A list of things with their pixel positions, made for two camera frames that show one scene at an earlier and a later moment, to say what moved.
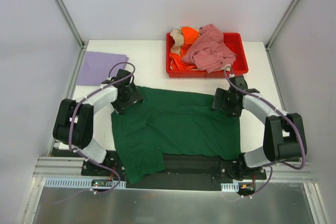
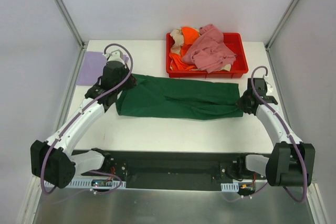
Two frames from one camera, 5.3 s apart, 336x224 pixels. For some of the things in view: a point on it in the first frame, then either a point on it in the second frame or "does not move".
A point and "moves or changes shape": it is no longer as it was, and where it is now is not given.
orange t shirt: [189, 34] does not move
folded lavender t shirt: [95, 67] does not move
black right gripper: [221, 103] -> [244, 102]
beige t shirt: [178, 36] does not move
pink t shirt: [209, 52] does not move
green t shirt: [167, 123] moves or changes shape
